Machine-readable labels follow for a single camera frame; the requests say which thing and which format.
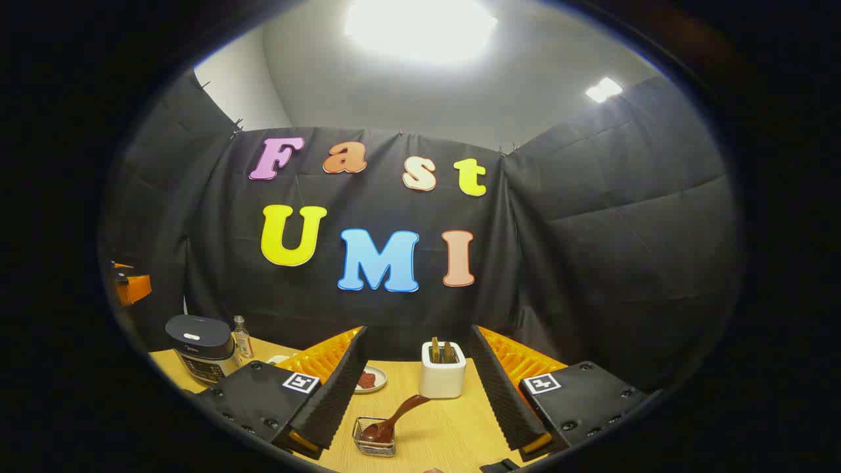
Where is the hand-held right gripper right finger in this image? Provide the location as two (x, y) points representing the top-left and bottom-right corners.
(468, 324), (648, 462)

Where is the dark lidded rice cooker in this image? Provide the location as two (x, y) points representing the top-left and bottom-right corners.
(164, 315), (242, 385)

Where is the wire basket chopstick holder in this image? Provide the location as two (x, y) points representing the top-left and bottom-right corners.
(352, 417), (397, 457)

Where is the large ceiling light panel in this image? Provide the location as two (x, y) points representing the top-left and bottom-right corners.
(344, 0), (499, 64)

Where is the small clear glass bottle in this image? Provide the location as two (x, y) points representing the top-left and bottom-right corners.
(233, 315), (255, 359)

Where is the brown wooden spoon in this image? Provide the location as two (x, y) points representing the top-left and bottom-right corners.
(360, 394), (431, 443)

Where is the small ceiling light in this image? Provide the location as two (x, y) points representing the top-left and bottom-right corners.
(585, 77), (624, 104)

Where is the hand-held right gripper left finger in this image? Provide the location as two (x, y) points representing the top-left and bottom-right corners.
(194, 327), (369, 461)

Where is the white square utensil holder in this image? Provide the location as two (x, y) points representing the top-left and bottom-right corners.
(420, 340), (467, 399)

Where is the round white plate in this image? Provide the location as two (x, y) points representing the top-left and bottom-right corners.
(353, 365), (388, 394)

